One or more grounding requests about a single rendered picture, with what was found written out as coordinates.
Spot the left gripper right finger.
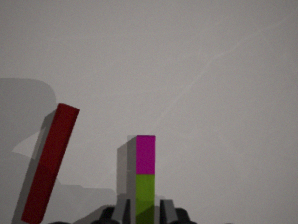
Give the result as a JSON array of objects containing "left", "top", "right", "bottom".
[{"left": 159, "top": 200, "right": 197, "bottom": 224}]

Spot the magenta rod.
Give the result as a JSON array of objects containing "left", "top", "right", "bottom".
[{"left": 136, "top": 135, "right": 155, "bottom": 174}]

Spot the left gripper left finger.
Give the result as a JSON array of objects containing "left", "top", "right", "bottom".
[{"left": 49, "top": 199, "right": 130, "bottom": 224}]

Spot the dark red rod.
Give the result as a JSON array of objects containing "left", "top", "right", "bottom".
[{"left": 21, "top": 103, "right": 80, "bottom": 224}]

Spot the green rectangular rod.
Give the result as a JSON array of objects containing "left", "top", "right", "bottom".
[{"left": 136, "top": 174, "right": 155, "bottom": 224}]

